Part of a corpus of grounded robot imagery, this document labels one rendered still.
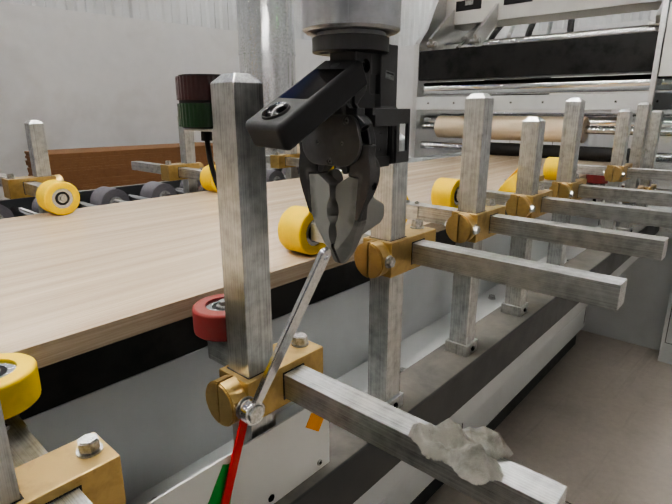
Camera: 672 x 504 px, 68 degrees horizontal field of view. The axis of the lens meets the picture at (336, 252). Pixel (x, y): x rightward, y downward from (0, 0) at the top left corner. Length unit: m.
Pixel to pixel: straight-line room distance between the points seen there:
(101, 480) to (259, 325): 0.19
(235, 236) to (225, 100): 0.13
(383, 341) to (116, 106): 7.63
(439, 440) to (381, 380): 0.31
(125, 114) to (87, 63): 0.81
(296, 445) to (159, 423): 0.24
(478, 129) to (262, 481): 0.62
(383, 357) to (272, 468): 0.23
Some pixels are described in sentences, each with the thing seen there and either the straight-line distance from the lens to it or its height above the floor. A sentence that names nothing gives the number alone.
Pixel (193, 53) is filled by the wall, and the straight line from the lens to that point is 8.81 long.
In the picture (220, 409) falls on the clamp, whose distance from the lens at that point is 0.56.
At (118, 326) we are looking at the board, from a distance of 0.66.
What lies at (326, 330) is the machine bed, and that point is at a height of 0.74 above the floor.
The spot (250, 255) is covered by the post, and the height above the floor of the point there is 1.00.
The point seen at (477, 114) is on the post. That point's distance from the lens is 0.88.
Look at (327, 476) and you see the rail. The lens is 0.69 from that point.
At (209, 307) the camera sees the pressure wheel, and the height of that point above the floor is 0.91.
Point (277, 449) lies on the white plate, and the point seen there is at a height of 0.77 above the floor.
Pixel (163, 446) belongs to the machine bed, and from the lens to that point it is 0.81.
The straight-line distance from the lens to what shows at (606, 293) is 0.63.
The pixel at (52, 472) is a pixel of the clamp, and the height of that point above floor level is 0.86.
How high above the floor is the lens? 1.14
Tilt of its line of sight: 16 degrees down
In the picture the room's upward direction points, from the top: straight up
